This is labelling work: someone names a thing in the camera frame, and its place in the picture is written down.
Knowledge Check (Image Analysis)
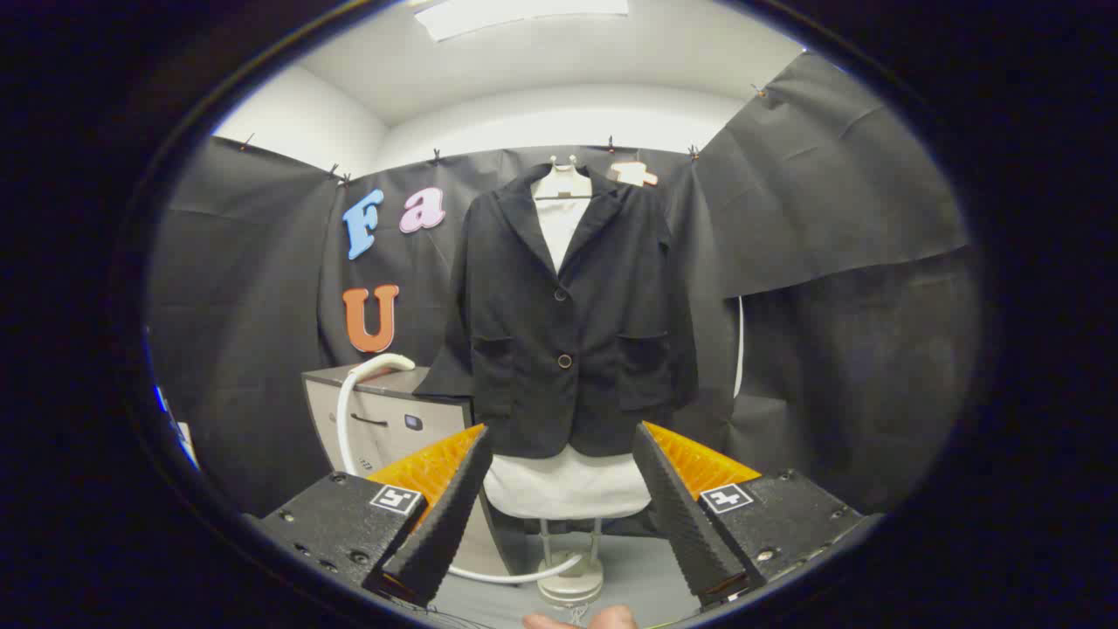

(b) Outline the grey cabinet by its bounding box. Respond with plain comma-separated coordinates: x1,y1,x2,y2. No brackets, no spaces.
301,363,516,577

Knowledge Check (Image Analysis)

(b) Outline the white garment steamer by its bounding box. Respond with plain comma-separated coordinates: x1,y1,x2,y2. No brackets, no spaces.
336,353,584,584

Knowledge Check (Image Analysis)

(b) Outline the black suit jacket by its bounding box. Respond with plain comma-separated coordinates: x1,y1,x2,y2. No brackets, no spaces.
413,162,700,460

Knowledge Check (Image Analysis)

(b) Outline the white mannequin stand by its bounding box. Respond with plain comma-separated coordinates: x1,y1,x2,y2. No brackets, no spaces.
535,517,605,608

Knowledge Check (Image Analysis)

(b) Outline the white mannequin torso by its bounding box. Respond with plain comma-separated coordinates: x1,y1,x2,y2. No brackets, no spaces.
483,156,654,521

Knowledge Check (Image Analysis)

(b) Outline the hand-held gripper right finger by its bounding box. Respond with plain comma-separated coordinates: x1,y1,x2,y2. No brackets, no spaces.
632,421,883,610

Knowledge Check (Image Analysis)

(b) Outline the black backdrop cloth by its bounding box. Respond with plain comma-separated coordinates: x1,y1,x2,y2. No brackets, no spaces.
144,52,983,538

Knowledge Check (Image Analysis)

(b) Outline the ceiling light panel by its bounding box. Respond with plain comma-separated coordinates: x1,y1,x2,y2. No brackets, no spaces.
412,0,630,42

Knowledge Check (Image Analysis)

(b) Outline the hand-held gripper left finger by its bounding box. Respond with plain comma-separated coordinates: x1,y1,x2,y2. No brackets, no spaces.
258,424,494,608

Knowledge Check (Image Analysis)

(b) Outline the printed paper sheet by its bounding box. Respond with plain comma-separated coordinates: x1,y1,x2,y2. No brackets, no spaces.
154,384,204,473

